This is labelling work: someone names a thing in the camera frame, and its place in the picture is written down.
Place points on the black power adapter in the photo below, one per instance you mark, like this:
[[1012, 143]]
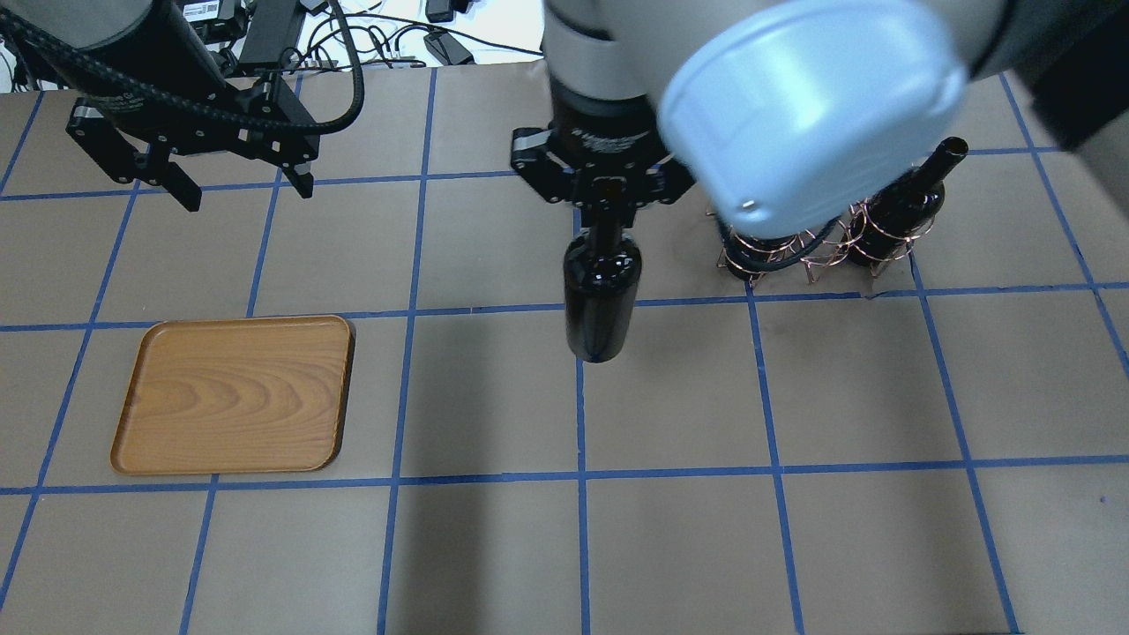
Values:
[[447, 50]]

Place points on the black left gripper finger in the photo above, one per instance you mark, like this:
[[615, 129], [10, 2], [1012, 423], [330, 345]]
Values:
[[182, 188], [301, 179]]

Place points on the wooden tray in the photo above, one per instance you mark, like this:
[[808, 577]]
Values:
[[253, 395]]

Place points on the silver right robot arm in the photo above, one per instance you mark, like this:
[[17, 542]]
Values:
[[784, 112]]

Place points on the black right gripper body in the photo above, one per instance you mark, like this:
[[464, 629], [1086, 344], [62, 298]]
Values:
[[602, 141]]

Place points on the copper wire wine rack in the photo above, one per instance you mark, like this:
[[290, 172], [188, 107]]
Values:
[[833, 251]]

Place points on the dark wine bottle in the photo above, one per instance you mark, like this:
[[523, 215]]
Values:
[[888, 223], [602, 267], [750, 258]]

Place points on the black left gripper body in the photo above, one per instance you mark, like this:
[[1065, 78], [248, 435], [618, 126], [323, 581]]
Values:
[[152, 95]]

